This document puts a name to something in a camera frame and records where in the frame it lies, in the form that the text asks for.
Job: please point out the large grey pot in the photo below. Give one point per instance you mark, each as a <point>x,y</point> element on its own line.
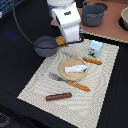
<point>92,14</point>

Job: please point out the knife with orange handle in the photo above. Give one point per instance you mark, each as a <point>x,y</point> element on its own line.
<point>84,58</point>

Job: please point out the beige bowl on stove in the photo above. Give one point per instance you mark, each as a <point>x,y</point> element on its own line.
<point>124,15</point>

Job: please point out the white blue toy tube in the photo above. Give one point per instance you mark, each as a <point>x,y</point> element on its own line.
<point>76,69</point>

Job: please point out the light blue milk carton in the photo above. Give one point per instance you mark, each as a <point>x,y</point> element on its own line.
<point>95,48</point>

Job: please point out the beige woven placemat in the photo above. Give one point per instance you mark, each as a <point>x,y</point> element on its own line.
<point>83,108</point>

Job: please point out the round wooden plate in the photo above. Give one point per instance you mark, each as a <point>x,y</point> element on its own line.
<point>68,62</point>

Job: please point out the fork with orange handle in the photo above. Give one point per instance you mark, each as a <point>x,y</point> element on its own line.
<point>77,85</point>

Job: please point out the brown toy sausage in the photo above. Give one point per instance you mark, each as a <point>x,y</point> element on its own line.
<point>58,96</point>

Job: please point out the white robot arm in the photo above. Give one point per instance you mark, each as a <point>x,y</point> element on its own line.
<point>65,13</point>

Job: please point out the orange toy bread loaf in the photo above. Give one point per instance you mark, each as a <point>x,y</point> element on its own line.
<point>60,41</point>

